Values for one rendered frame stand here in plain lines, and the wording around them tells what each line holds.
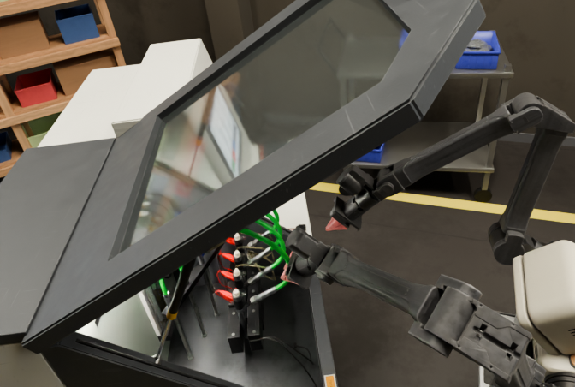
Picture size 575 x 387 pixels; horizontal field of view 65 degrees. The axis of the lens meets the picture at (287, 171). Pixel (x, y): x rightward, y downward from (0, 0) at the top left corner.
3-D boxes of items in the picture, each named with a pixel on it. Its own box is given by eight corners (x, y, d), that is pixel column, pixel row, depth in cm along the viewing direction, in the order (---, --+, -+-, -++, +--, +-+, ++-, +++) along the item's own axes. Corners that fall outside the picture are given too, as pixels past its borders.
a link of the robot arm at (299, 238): (333, 287, 102) (353, 254, 103) (293, 259, 99) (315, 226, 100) (313, 276, 113) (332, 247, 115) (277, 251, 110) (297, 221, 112)
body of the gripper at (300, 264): (284, 278, 114) (300, 272, 109) (296, 245, 120) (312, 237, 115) (304, 290, 116) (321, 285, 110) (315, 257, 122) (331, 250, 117)
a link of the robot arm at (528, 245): (540, 253, 119) (535, 241, 123) (511, 231, 118) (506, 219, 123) (512, 272, 123) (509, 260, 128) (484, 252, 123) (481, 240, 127)
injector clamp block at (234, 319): (266, 362, 146) (259, 334, 137) (235, 366, 146) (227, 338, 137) (263, 281, 173) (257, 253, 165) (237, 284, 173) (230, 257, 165)
